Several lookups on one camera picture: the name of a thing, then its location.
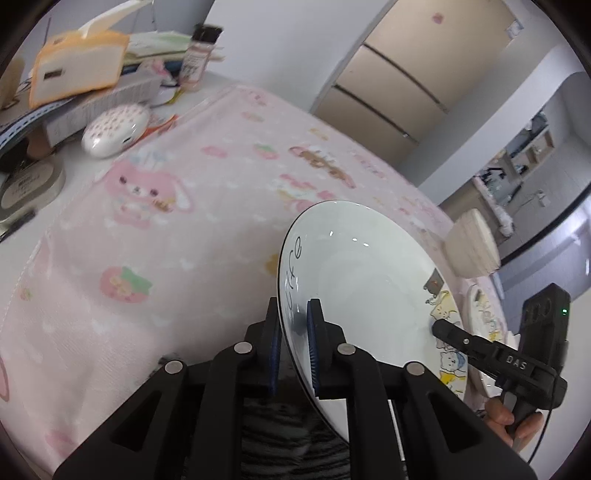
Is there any beige bathroom vanity cabinet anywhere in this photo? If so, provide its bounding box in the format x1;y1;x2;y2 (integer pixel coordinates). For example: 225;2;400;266
472;176;515;238

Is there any orange tissue box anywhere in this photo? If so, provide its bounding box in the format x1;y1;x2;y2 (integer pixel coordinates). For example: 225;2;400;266
29;1;149;109

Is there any white cartoon plate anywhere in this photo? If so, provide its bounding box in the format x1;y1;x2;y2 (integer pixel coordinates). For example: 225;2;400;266
277;201;468;439
463;284;507;398

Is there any round tin can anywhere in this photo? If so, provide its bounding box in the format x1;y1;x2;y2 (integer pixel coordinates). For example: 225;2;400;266
1;155;66;227

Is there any pink spice bottle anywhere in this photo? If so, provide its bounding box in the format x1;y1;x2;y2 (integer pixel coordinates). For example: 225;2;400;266
178;23;223;91

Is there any white spotted pouch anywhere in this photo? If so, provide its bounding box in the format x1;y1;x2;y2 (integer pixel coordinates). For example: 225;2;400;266
81;104;150;158

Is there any beige three-door refrigerator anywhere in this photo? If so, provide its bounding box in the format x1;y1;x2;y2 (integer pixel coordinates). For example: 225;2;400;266
315;0;516;166

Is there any grey book stack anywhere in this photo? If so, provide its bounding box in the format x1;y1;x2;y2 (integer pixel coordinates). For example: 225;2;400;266
43;70;161;147

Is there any person's right hand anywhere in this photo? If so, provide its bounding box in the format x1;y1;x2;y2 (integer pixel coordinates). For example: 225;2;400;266
483;397;545;452

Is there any pink cartoon tablecloth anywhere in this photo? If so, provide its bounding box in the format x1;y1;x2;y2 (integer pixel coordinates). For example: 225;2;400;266
1;86;469;478

